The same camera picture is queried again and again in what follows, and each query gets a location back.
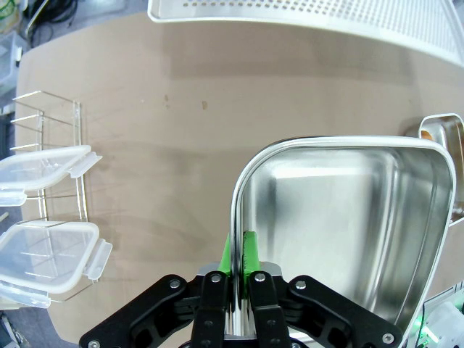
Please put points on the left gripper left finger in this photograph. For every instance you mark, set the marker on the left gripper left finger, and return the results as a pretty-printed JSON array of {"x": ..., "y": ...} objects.
[{"x": 152, "y": 311}]

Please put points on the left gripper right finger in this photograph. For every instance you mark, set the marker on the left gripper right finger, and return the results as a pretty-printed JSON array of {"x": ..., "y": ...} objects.
[{"x": 319, "y": 315}]

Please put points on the white perforated tray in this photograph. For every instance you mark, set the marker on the white perforated tray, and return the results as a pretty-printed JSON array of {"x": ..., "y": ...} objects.
[{"x": 326, "y": 25}]

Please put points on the golden croissant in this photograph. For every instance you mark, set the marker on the golden croissant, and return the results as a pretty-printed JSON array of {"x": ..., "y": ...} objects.
[{"x": 426, "y": 135}]

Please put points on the stainless steel rectangular container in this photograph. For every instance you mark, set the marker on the stainless steel rectangular container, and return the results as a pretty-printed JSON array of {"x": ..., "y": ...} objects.
[
  {"x": 344, "y": 224},
  {"x": 449, "y": 130}
]

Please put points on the clear plastic clip lid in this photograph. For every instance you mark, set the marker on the clear plastic clip lid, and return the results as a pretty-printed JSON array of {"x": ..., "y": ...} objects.
[
  {"x": 47, "y": 257},
  {"x": 40, "y": 166}
]

